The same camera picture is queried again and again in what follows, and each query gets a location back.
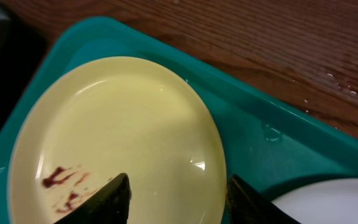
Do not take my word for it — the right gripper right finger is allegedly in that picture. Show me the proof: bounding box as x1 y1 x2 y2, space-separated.
226 174 300 224

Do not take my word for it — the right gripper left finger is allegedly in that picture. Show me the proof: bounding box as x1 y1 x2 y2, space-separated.
55 173 132 224

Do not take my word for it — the yellow-green plate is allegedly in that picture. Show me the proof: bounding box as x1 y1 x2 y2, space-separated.
7 57 226 223

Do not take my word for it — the white plate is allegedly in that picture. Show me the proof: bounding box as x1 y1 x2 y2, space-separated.
273 179 358 224

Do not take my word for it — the teal plastic tray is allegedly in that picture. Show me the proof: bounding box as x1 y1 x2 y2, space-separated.
0 17 358 223

